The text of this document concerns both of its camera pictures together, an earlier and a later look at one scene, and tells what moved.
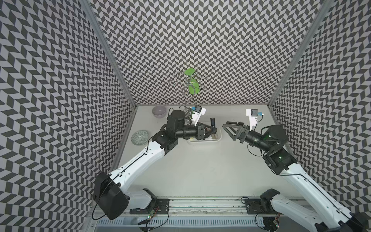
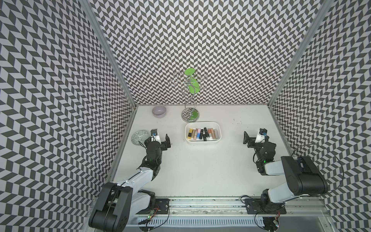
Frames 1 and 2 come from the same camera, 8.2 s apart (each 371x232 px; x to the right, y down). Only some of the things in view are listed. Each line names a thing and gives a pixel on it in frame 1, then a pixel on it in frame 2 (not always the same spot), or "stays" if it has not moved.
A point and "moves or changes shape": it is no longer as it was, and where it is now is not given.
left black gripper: (200, 130) → (165, 144)
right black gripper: (242, 133) → (251, 140)
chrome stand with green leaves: (190, 83) stays
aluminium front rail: (206, 207) stays
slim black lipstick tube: (212, 121) moves or changes shape
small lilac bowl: (159, 111) stays
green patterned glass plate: (139, 137) stays
